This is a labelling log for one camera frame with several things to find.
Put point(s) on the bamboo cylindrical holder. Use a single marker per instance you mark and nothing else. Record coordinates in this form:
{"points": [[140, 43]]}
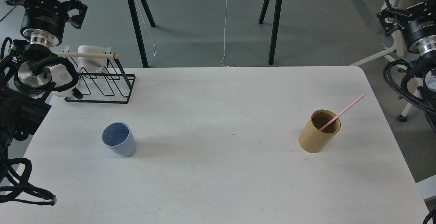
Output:
{"points": [[312, 138]]}

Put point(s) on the white cup on rack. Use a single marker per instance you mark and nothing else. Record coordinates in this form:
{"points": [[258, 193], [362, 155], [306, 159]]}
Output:
{"points": [[91, 65]]}

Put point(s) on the blue plastic cup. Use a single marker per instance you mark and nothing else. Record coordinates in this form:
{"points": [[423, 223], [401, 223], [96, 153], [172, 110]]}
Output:
{"points": [[120, 139]]}

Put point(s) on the pink chopstick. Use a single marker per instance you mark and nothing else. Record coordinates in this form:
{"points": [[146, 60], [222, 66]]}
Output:
{"points": [[341, 113]]}

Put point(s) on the black wire dish rack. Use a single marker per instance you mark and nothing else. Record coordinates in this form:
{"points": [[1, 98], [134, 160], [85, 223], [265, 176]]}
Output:
{"points": [[113, 85]]}

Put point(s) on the wooden rack handle rod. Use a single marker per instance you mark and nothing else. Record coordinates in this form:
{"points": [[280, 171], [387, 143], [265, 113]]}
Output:
{"points": [[86, 55]]}

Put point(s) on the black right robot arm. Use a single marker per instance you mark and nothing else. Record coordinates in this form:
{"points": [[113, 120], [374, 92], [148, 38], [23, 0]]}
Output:
{"points": [[417, 26]]}

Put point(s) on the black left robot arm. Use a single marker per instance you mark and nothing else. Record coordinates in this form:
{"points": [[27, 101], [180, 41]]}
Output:
{"points": [[29, 73]]}

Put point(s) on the white round bowl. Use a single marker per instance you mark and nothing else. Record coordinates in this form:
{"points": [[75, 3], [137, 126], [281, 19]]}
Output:
{"points": [[61, 76]]}

